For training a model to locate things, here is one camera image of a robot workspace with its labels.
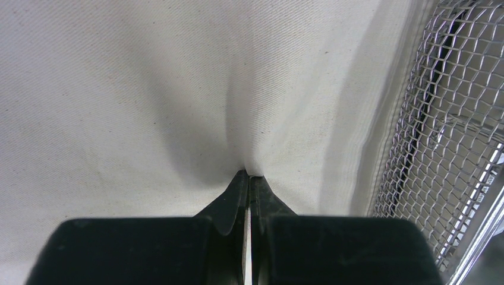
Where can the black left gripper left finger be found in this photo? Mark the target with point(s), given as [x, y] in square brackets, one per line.
[207, 248]

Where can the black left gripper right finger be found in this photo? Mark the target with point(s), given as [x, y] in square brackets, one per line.
[287, 248]

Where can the cream cloth wrap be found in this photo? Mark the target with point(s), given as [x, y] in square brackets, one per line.
[149, 108]

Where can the steel mesh instrument tray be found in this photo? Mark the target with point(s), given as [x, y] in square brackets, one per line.
[444, 170]

